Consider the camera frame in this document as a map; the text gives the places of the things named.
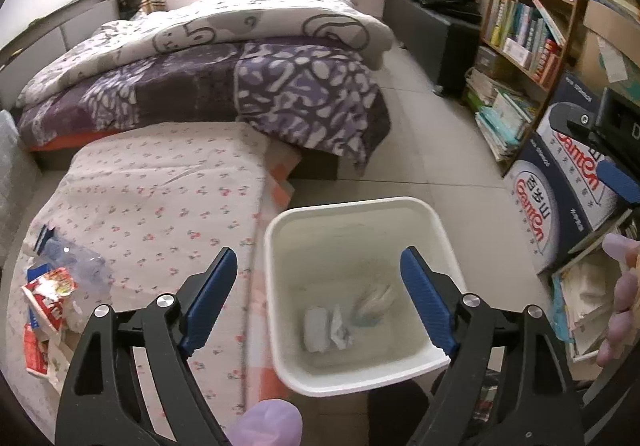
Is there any clear plastic water bottle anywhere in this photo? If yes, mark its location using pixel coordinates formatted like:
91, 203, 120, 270
35, 225, 111, 298

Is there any white plastic trash bin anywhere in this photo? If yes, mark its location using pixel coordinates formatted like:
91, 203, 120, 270
264, 197, 466, 397

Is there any right hand purple glove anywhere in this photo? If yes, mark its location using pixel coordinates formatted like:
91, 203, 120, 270
597, 234, 639, 367

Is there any left hand purple glove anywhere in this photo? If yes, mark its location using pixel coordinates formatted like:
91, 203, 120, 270
227, 400, 303, 446

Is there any blue white cardboard box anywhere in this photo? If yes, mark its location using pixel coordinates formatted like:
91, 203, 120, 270
504, 72, 623, 274

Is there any red white snack wrapper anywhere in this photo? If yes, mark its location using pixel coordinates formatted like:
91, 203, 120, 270
21, 264, 74, 392

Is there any white wrapper in bin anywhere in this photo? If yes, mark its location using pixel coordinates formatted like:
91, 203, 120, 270
352, 282, 396, 328

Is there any wooden bookshelf with books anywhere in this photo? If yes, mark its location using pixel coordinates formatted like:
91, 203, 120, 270
480, 0, 639, 173

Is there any crumpled paper scrap in bin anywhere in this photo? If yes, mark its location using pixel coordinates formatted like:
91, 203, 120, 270
330, 304, 352, 351

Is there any dark low cabinet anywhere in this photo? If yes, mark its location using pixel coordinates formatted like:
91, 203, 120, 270
383, 0, 480, 98

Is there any crumpled white tissue in bin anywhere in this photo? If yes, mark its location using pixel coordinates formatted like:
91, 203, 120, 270
303, 306, 330, 353

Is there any cherry print floor sheet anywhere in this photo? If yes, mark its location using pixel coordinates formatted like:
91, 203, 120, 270
1, 122, 300, 436

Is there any purple patterned quilt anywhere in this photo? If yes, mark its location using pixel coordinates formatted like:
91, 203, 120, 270
12, 0, 393, 170

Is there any bed with dark frame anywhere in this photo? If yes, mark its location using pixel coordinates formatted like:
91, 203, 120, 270
0, 0, 342, 183

